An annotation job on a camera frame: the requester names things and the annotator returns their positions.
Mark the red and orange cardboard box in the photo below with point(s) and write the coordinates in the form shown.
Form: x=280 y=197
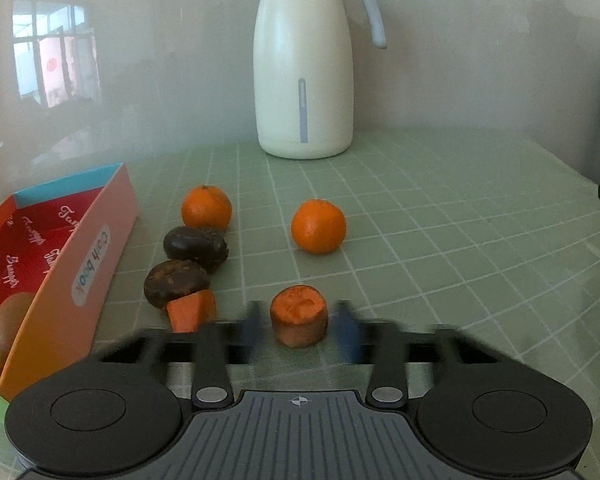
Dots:
x=95 y=240

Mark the brown kiwi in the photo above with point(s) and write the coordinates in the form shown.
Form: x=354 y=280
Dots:
x=10 y=325

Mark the brown mushroom with orange stem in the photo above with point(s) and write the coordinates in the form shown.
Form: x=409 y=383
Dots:
x=172 y=280

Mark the orange carrot piece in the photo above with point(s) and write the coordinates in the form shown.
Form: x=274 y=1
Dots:
x=299 y=310

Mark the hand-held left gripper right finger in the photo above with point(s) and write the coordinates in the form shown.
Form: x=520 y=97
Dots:
x=347 y=336

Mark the green grid mat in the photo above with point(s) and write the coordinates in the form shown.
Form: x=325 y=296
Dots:
x=430 y=260

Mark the white jug with grey lid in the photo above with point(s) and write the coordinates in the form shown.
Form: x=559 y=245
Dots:
x=300 y=60

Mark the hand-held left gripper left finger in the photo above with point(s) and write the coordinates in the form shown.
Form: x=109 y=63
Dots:
x=252 y=331

